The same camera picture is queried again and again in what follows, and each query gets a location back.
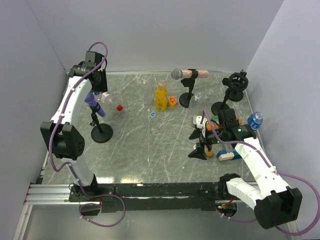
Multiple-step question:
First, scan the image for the yellow juice bottle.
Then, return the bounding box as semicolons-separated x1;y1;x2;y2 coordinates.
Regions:
155;80;168;112

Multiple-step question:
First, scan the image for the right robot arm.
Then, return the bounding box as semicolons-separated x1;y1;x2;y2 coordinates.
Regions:
188;108;303;229

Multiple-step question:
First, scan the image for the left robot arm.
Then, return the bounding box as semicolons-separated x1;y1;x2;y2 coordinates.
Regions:
40;50;108;201

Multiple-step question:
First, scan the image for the orange pill bottle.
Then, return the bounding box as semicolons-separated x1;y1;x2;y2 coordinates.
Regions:
205;121;222;131

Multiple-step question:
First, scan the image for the small clear open bottle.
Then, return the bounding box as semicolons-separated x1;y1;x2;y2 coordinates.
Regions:
194;92;203;102

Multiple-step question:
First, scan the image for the blue label water bottle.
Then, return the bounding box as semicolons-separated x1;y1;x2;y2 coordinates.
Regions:
247;112;264;131

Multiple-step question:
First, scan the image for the clear bottle red cap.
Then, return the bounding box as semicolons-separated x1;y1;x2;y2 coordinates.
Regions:
100;92;124;113

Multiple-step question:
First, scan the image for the brown cap lower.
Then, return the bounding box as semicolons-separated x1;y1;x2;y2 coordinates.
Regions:
205;150;214;158

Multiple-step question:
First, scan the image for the blue white block toy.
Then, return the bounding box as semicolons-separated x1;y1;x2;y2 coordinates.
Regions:
216;149;242;162

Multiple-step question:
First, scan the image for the green toy block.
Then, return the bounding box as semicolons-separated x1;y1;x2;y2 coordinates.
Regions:
211;115;219;122

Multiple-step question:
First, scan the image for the center black microphone stand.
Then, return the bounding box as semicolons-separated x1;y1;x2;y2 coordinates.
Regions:
179;78;196;108

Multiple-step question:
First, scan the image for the black microphone stand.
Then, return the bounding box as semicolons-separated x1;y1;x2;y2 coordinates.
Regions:
90;106;114;144
179;78;196;108
211;69;249;115

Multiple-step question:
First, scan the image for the yellow red toy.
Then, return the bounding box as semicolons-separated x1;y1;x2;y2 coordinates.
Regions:
168;95;177;108

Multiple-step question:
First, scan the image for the small black stand base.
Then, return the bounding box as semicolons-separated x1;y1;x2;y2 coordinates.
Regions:
229;91;244;102

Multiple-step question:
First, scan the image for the silver head pink microphone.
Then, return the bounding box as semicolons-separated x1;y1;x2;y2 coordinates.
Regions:
170;68;209;80

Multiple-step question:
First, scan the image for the right black microphone stand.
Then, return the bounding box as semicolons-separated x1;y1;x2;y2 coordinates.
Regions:
211;69;249;115

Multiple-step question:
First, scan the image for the left black microphone stand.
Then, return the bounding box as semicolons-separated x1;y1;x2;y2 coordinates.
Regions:
90;106;114;144

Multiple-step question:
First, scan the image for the purple microphone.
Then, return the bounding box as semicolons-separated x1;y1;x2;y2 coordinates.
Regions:
84;92;106;117

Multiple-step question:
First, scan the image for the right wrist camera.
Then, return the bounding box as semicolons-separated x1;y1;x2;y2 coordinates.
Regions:
192;115;208;130

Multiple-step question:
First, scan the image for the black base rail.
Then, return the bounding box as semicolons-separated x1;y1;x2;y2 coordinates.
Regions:
68;182;237;213

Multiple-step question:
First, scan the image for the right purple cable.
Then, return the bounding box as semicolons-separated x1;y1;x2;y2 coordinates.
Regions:
202;108;320;237

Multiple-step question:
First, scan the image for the purple cable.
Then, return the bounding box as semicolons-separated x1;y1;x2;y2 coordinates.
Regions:
48;41;110;201
202;108;320;237

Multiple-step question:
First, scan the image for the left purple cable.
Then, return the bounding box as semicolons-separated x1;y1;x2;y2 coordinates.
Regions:
48;41;110;201

